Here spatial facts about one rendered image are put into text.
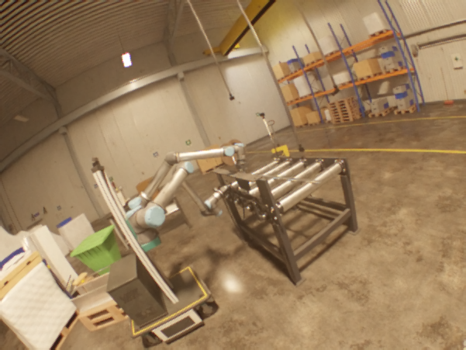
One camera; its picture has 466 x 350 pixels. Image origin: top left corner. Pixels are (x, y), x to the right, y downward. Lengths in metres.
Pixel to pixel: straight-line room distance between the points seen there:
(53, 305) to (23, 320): 0.64
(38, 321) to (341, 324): 3.64
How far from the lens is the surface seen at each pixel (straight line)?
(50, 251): 4.43
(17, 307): 3.50
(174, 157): 1.93
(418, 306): 1.93
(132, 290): 1.94
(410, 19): 10.00
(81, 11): 9.79
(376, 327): 1.82
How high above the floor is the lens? 1.62
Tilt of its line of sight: 13 degrees down
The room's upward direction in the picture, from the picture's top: 23 degrees counter-clockwise
